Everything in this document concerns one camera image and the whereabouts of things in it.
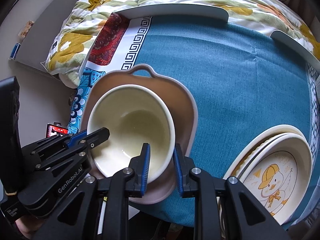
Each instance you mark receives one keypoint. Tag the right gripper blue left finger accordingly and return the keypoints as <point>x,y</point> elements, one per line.
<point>99,208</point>

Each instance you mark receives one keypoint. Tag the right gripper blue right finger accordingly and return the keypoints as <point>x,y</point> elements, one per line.
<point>223,207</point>

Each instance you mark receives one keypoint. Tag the small white duck plate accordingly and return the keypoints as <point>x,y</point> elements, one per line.
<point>279,175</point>

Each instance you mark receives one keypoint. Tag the plain white plate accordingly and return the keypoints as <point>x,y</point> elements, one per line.
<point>244,163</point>

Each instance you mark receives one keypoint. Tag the cream bowl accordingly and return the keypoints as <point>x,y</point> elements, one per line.
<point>134,115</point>

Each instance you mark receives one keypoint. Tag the pink handled bowl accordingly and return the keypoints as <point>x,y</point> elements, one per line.
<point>181,105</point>

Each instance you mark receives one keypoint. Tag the large yellow duck plate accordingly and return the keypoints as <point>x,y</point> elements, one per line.
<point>266,134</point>

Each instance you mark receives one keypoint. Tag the person's left hand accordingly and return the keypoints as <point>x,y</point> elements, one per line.
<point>29,225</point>

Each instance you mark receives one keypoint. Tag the red packet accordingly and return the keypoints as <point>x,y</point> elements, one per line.
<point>54,129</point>

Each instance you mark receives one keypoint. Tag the blue white box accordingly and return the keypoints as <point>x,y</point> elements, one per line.
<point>14,51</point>

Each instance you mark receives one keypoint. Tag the grey headboard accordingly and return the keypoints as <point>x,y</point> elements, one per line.
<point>34,49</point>

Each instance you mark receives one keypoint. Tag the teal patterned tablecloth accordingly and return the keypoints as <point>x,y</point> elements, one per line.
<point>243,83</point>

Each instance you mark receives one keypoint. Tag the small beige toy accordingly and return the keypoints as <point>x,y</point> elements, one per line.
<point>25,30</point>

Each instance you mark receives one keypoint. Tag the grey bed tray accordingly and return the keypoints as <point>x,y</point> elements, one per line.
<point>215,13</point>

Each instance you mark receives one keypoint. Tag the floral duvet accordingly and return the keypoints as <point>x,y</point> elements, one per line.
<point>81,27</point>

